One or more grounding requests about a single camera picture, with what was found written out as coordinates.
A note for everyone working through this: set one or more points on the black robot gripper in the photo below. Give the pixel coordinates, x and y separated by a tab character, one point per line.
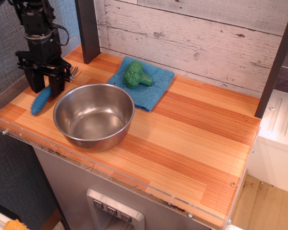
44	58

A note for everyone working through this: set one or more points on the blue handled metal fork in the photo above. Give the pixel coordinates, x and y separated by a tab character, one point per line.
45	94

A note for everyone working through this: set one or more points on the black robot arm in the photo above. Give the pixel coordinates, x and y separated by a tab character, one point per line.
36	16

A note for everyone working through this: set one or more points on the stainless steel bowl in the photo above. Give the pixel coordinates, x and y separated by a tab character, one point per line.
94	117

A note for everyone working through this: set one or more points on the clear acrylic table guard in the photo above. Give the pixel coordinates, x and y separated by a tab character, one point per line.
190	152

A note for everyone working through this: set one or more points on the green toy broccoli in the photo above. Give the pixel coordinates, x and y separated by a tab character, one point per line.
134	75

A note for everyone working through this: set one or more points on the blue folded cloth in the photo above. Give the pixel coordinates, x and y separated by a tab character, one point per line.
144	97

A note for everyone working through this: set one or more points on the grey toy fridge cabinet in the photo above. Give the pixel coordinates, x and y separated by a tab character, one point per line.
70	184

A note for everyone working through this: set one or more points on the silver dispenser button panel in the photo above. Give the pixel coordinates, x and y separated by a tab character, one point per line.
114	212

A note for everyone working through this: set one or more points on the orange object bottom left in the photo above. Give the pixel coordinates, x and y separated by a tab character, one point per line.
14	225

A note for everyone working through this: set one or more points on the white toy sink unit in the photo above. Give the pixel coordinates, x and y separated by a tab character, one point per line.
268	161

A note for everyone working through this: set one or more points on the dark left shelf post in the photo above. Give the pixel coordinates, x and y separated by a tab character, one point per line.
87	23

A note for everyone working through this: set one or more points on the dark shelf post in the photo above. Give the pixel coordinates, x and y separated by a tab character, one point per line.
273	75
87	23

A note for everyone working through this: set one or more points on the dark right shelf post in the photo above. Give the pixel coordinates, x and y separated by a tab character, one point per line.
273	75

